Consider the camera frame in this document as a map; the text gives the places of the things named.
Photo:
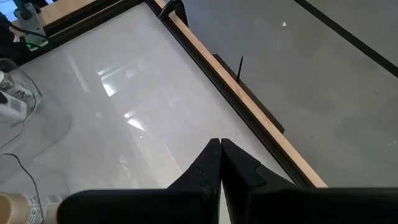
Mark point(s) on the white-lid spice jar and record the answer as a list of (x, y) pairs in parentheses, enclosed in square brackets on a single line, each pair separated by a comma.
[(15, 96)]

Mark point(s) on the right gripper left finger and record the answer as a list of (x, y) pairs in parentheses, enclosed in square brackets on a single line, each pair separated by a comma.
[(186, 205)]

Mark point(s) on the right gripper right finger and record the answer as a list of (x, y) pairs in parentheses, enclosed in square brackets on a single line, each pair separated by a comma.
[(280, 205)]

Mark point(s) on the black table clamp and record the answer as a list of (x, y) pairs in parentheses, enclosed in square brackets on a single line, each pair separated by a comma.
[(180, 12)]

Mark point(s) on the thin black rod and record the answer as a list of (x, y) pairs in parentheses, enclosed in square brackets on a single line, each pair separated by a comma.
[(239, 70)]

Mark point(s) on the wooden table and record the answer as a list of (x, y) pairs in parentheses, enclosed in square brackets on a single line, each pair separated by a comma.
[(239, 95)]

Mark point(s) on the white arm base bracket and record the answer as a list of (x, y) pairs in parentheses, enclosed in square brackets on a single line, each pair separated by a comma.
[(31, 25)]

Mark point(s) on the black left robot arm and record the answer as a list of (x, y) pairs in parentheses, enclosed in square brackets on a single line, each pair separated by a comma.
[(7, 40)]

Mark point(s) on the narrow clear plastic bin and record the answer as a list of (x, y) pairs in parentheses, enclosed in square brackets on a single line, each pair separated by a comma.
[(53, 124)]

